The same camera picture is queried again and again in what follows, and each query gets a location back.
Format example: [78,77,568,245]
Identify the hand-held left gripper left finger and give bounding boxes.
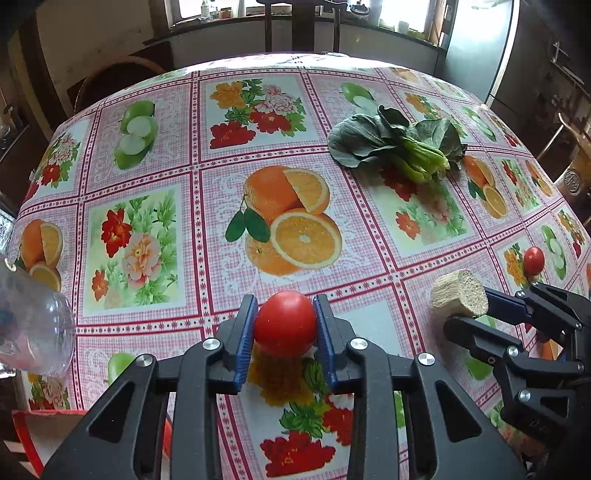
[41,294,259,480]

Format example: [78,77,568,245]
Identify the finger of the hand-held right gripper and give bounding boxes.
[443,315,585,393]
[482,281,591,334]

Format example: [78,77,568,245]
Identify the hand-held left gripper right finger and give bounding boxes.
[313,294,527,480]

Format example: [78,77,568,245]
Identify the red tomato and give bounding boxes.
[523,246,546,277]
[254,291,318,358]

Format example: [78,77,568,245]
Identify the green leafy vegetable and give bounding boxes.
[327,104,468,184]

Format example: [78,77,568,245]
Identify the fruit and flower printed tablecloth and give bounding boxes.
[8,51,591,480]

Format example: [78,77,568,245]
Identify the clear plastic cup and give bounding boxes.
[0,262,77,377]

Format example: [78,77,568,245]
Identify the grey refrigerator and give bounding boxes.
[435,0,521,103]

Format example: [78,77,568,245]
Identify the dark wooden chair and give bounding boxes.
[255,0,343,54]

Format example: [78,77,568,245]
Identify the barred window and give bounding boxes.
[165,0,445,44]

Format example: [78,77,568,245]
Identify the metal frame chair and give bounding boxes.
[534,111,591,195]

